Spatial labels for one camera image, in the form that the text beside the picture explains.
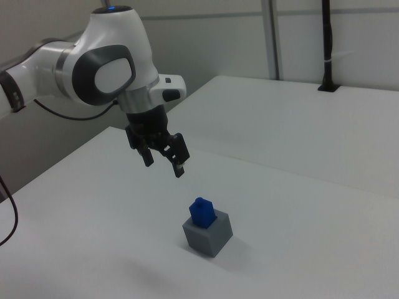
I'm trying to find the aluminium partition post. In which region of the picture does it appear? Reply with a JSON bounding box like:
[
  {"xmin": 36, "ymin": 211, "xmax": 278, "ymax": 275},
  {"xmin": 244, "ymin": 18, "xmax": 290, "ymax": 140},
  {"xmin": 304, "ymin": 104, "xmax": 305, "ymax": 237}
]
[{"xmin": 267, "ymin": 0, "xmax": 283, "ymax": 80}]

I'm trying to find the grey hollow cuboid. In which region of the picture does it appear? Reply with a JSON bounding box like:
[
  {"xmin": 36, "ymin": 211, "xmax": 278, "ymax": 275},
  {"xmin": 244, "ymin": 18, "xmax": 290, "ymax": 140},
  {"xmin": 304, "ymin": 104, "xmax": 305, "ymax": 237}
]
[{"xmin": 181, "ymin": 211, "xmax": 234, "ymax": 259}]

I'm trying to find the black hanging cable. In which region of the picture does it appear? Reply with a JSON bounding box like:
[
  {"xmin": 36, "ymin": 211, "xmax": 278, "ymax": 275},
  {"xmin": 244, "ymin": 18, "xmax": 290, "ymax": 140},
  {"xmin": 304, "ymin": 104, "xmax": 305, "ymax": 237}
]
[{"xmin": 0, "ymin": 98, "xmax": 121, "ymax": 247}]

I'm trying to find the black pole with clamp base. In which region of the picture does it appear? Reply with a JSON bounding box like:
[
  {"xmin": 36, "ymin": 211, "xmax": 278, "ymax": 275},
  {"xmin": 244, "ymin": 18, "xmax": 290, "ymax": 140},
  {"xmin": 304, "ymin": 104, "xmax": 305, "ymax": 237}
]
[{"xmin": 317, "ymin": 0, "xmax": 341, "ymax": 93}]

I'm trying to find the blue block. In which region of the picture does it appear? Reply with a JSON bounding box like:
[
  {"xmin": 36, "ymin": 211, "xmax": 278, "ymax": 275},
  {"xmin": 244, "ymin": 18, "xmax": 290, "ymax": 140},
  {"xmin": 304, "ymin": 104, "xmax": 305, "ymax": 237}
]
[{"xmin": 188, "ymin": 196, "xmax": 218, "ymax": 230}]

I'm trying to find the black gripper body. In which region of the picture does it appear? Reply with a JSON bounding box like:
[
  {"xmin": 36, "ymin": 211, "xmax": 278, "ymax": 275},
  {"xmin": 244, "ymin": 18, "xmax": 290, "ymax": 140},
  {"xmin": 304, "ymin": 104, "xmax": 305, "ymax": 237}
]
[{"xmin": 124, "ymin": 104, "xmax": 176, "ymax": 151}]

